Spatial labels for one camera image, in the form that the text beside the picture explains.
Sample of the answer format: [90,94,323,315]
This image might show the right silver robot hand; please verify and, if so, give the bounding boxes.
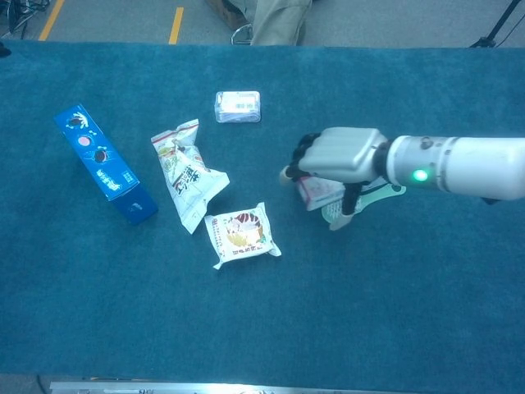
[279,126,390,231]

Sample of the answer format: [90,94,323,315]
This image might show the pink floral long box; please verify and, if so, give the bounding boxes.
[295,175,348,213]

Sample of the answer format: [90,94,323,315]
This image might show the green plastic brush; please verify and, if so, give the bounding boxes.
[321,182,407,225]

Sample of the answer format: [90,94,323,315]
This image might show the small white packet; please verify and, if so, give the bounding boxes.
[214,90,263,124]

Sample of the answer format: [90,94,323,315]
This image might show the blue cookie box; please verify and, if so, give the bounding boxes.
[53,103,159,227]

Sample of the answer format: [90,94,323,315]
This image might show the long white snack bag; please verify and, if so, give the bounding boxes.
[150,118,231,236]

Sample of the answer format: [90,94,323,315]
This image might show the yellow floor tape strip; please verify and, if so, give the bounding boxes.
[168,7,185,45]
[39,0,66,41]

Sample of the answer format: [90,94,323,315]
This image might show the square white pastry packet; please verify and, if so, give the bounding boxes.
[203,201,283,271]

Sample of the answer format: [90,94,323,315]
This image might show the teal felt table cover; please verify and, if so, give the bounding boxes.
[0,39,525,389]

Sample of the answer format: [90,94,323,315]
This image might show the black tripod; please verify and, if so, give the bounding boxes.
[469,0,522,49]

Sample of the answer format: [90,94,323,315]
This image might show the black cables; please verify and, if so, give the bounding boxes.
[0,0,50,34]

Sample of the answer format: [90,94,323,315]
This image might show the chrome stool ring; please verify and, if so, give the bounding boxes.
[230,23,253,45]

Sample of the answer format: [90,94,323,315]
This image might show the aluminium rail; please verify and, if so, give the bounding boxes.
[48,380,411,394]

